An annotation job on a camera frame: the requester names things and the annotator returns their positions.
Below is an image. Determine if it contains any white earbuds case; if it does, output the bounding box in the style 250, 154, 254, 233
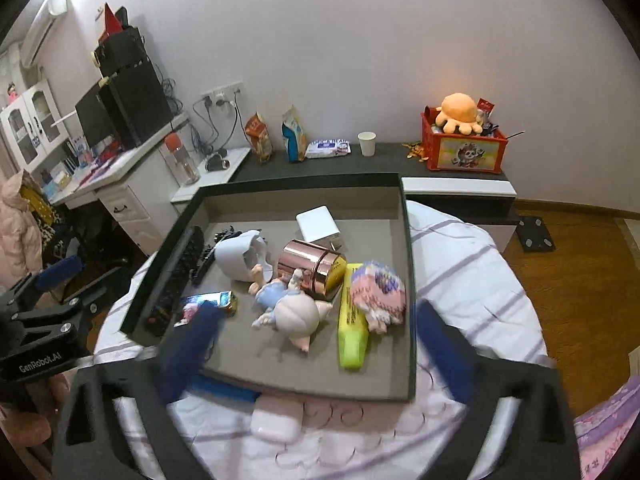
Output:
250, 402, 305, 443

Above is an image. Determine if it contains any blue flat object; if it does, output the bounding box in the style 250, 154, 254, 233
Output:
192, 377, 262, 406

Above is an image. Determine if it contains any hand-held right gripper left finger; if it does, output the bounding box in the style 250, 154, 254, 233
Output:
52, 302, 226, 480

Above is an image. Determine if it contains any pink floral quilt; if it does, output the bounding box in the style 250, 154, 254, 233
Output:
572, 375, 640, 480

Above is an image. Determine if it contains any orange snack bag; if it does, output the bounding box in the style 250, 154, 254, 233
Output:
244, 111, 275, 163

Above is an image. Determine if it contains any black box on tower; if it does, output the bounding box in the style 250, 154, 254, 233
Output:
92, 27, 148, 77

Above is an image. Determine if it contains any white wall power socket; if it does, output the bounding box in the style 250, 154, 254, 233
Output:
201, 82, 246, 108

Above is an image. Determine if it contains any black bathroom scale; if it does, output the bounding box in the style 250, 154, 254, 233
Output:
517, 216, 556, 253

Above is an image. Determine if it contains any pink jacket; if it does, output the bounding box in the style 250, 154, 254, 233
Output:
0, 172, 46, 301

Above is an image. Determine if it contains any black monitor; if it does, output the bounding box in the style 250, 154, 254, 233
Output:
75, 85, 118, 147

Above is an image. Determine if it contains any white desk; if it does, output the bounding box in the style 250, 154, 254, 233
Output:
47, 112, 191, 256

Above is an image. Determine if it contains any white charger plug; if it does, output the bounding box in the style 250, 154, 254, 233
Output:
295, 206, 347, 252

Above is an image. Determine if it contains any wet wipes pack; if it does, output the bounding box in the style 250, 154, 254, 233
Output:
305, 138, 352, 160

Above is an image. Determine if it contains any black computer tower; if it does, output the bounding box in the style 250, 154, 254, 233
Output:
97, 60, 173, 150

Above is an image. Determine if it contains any pig doll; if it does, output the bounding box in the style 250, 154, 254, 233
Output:
250, 267, 335, 353

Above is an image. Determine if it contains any bottle with red cap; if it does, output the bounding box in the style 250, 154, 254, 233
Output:
165, 132, 202, 187

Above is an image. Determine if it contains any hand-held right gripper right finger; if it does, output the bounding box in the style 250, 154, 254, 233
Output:
414, 300, 581, 480

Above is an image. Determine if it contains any black hair clip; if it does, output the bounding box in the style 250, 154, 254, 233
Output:
192, 227, 246, 281

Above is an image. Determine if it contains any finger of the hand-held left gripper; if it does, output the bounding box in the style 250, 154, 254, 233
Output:
10, 265, 128, 341
0, 255, 85, 311

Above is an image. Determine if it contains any red paper pennant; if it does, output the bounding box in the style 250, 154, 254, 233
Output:
97, 2, 126, 41

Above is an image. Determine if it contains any pink box with black rim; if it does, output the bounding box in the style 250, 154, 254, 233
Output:
119, 173, 417, 403

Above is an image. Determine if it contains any black remote control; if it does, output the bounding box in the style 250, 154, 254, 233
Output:
145, 226, 206, 337

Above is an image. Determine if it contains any blue snack bag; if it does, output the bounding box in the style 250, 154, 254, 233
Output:
281, 105, 310, 163

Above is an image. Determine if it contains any small card pack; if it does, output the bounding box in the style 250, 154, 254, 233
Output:
175, 290, 238, 328

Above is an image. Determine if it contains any white hooded doll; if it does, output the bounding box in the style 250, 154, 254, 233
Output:
214, 230, 275, 291

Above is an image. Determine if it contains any thin black wire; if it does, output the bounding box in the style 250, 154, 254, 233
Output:
272, 395, 451, 468

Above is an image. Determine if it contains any white glass door cabinet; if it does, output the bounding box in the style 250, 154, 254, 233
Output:
0, 77, 68, 173

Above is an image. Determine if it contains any red toy crate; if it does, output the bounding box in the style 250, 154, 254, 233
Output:
421, 112, 510, 176

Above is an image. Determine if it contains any yellow highlighter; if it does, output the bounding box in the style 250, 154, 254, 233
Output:
337, 262, 373, 372

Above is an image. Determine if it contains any rose gold metal cup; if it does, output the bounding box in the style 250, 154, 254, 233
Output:
276, 239, 348, 302

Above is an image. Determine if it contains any orange octopus plush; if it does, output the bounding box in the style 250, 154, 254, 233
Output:
434, 92, 485, 136

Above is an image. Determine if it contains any white air conditioner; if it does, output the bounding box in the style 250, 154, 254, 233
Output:
19, 0, 68, 68

